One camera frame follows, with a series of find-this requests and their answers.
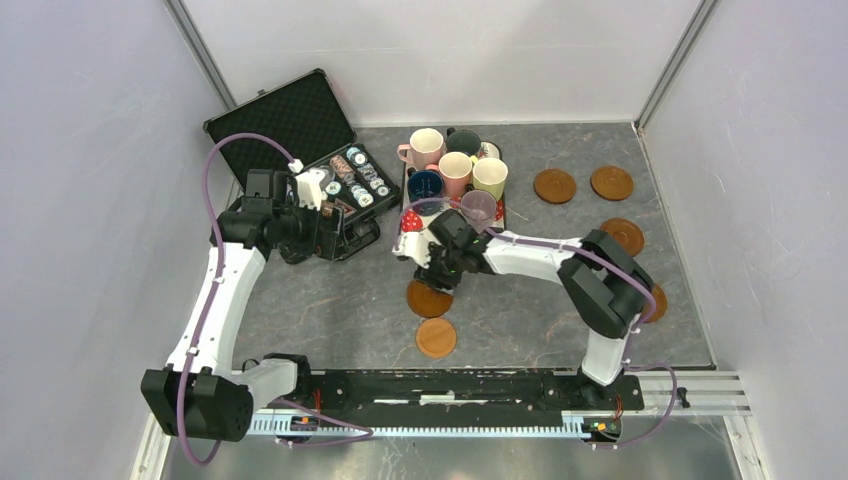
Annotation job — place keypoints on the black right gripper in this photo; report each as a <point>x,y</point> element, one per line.
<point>433,274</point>

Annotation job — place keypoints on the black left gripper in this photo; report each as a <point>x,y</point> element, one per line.
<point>320,243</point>

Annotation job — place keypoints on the purple glass mug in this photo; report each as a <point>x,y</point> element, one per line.
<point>479,208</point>

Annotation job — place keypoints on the strawberry pattern white tray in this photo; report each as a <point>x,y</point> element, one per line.
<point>410,221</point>

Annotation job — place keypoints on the dark brown wooden coaster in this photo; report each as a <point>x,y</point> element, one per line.
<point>554,186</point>
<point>612,183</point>
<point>651,315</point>
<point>426,301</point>
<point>629,236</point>

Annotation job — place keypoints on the light brown wooden coaster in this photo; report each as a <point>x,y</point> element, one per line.
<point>436,338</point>

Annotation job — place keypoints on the black poker chip case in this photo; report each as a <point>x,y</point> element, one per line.
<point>301,126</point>

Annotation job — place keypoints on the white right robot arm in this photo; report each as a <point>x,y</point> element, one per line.
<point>611,292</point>

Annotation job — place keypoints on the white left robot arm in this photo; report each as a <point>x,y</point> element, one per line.
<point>197,394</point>

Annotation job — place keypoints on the pink cup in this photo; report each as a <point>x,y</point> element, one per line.
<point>455,169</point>

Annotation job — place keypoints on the light green cup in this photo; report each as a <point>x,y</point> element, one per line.
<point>490,175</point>

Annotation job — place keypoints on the dark blue mug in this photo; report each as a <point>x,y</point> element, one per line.
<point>424,189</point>

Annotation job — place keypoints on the dark green mug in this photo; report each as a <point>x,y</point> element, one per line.
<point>463,141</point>

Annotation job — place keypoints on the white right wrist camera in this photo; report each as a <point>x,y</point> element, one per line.
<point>414,246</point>

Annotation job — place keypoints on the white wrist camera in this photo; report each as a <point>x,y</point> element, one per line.
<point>310,188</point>
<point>414,246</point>

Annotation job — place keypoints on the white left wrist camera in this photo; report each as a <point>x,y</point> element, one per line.
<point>310,188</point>

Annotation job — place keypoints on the pink mug with handle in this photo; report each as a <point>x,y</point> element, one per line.
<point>425,147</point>

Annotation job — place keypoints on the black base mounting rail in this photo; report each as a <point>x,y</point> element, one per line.
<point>464,397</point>

